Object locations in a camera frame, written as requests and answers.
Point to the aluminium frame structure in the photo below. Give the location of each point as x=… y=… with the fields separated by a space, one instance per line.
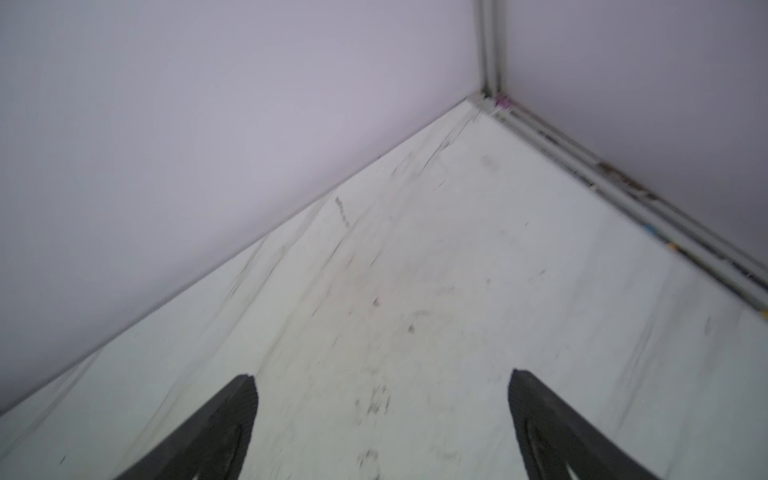
x=733 y=268

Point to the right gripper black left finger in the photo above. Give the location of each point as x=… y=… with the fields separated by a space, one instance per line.
x=211 y=444

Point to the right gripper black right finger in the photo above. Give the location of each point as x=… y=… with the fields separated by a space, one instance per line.
x=556 y=442

